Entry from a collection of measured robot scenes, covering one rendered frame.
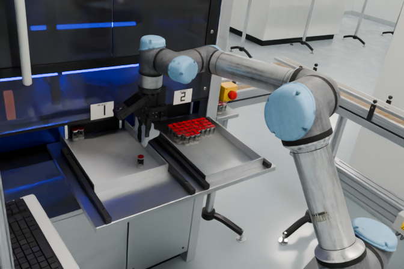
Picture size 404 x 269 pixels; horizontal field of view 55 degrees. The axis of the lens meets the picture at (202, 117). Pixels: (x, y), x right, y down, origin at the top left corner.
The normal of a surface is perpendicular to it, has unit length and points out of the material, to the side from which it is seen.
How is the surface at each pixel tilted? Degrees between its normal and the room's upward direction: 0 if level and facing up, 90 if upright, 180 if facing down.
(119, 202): 0
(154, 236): 90
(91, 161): 0
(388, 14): 90
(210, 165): 0
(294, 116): 84
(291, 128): 85
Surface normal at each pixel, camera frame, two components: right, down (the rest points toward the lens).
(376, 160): -0.81, 0.18
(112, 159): 0.11, -0.88
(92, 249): 0.57, 0.43
